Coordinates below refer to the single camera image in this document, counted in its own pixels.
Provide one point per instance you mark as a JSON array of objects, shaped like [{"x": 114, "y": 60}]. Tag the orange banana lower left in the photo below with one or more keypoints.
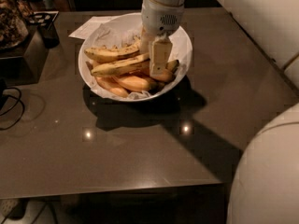
[{"x": 110, "y": 85}]

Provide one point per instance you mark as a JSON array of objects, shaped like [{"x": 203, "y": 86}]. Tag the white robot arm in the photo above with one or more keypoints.
[{"x": 249, "y": 136}]

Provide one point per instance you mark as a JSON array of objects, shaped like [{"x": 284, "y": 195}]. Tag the long spotted yellow banana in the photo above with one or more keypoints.
[{"x": 121, "y": 67}]

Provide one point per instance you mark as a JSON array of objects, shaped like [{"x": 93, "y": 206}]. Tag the glass jar with snacks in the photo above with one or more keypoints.
[{"x": 13, "y": 29}]

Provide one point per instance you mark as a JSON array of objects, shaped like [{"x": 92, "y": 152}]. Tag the white paper sheet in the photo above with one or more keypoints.
[{"x": 86, "y": 29}]

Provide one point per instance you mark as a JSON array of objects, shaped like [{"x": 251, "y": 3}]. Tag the dark box stand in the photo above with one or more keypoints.
[{"x": 24, "y": 64}]

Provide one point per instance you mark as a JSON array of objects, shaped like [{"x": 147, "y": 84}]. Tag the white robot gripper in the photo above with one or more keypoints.
[{"x": 159, "y": 19}]

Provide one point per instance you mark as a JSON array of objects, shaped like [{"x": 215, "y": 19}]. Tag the upper spotted yellow banana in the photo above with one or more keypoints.
[{"x": 105, "y": 55}]

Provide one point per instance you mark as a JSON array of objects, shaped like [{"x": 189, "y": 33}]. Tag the orange banana right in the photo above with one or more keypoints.
[{"x": 166, "y": 75}]

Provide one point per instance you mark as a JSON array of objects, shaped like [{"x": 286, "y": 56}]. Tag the orange banana centre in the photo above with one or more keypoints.
[{"x": 138, "y": 82}]

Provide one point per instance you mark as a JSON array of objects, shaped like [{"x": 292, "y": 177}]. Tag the white bowl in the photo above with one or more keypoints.
[{"x": 183, "y": 44}]

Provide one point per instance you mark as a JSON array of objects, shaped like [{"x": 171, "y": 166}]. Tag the small right yellow banana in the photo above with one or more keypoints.
[{"x": 172, "y": 65}]

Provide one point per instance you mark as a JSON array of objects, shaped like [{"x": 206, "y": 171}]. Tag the orange banana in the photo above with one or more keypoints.
[
  {"x": 110, "y": 85},
  {"x": 166, "y": 75},
  {"x": 138, "y": 82}
]

